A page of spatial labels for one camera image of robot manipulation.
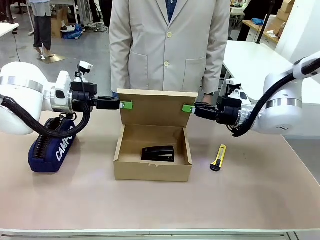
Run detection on navy blue pencil case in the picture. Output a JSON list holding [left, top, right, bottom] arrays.
[[27, 116, 76, 173]]

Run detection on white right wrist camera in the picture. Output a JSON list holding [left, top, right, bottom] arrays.
[[225, 78, 252, 106]]

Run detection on wooden workbench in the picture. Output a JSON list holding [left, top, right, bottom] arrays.
[[241, 19, 280, 46]]

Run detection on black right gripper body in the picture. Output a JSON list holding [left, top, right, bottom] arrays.
[[199, 96, 242, 125]]

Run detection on person's left forearm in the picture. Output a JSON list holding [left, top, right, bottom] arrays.
[[201, 37, 230, 95]]

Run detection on thin black floor cable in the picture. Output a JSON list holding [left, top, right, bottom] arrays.
[[12, 31, 23, 63]]

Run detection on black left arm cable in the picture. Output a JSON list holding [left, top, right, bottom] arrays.
[[0, 94, 97, 138]]

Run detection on yellow utility knife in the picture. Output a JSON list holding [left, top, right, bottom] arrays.
[[209, 144, 228, 172]]

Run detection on brown cardboard box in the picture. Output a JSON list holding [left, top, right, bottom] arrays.
[[113, 88, 200, 183]]

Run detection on black stapler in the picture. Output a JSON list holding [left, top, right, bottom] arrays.
[[141, 145, 176, 163]]

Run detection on bystander in grey trousers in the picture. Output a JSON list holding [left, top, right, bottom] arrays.
[[29, 0, 54, 55]]

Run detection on person's left hand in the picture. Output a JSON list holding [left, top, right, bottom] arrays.
[[201, 93, 215, 105]]

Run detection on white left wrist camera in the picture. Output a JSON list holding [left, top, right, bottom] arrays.
[[78, 61, 94, 75]]

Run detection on person's right forearm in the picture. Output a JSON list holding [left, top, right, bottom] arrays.
[[109, 37, 133, 99]]

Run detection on aluminium table edge rail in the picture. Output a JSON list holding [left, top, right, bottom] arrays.
[[0, 228, 320, 240]]

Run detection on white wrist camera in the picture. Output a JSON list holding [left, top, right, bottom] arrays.
[[225, 78, 252, 106], [78, 61, 94, 75]]

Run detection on tall cardboard carton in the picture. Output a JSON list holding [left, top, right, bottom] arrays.
[[50, 8, 64, 39]]

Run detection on white long table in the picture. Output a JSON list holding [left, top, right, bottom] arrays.
[[221, 40, 301, 104]]

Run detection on stacked cardboard boxes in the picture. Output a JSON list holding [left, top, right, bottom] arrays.
[[276, 0, 296, 21]]

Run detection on person's beige coat torso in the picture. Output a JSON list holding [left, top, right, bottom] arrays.
[[109, 0, 231, 95]]

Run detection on white panel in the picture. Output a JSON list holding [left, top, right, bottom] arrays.
[[276, 0, 320, 67]]

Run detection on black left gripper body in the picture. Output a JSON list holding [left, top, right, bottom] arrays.
[[72, 82, 116, 113]]

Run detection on gold floor plate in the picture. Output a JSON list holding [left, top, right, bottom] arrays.
[[36, 53, 68, 65]]

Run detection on blue bag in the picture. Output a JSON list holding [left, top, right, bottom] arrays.
[[61, 24, 85, 40]]

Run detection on white desk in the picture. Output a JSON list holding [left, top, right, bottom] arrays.
[[0, 21, 20, 38]]

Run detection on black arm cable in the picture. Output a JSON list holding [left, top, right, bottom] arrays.
[[0, 94, 97, 138], [229, 58, 320, 138]]

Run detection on black pole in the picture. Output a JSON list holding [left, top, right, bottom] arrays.
[[256, 0, 273, 45]]

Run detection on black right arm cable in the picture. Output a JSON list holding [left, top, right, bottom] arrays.
[[229, 58, 320, 138]]

